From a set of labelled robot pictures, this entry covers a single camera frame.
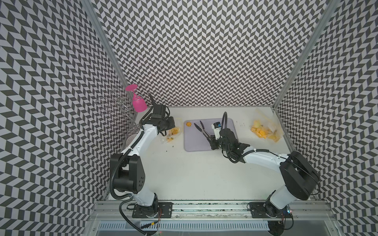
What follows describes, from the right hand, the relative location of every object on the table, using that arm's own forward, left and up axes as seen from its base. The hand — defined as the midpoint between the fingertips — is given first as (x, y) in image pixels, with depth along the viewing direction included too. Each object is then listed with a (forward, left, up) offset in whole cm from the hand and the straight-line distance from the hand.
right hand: (209, 139), depth 88 cm
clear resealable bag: (+8, -39, 0) cm, 40 cm away
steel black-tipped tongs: (+7, +3, -1) cm, 7 cm away
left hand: (+8, +22, +5) cm, 24 cm away
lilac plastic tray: (+4, +9, -8) cm, 13 cm away
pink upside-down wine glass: (+22, +45, +11) cm, 51 cm away
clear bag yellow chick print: (+10, +24, -9) cm, 27 cm away
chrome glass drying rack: (+28, +63, +6) cm, 69 cm away
